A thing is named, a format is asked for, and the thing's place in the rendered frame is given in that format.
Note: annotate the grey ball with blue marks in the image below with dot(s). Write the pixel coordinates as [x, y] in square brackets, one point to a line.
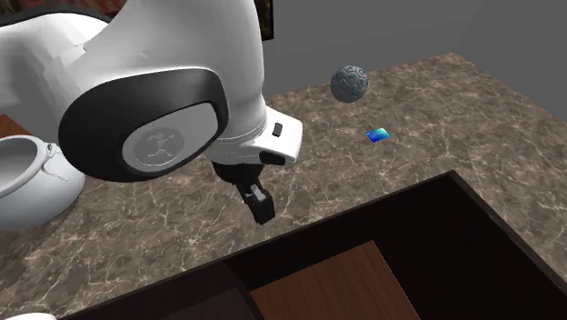
[349, 84]

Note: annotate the white round pot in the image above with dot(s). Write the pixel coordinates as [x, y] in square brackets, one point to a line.
[31, 195]

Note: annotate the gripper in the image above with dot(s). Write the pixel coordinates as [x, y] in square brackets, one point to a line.
[237, 172]

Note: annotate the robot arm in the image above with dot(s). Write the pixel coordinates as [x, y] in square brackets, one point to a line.
[168, 48]

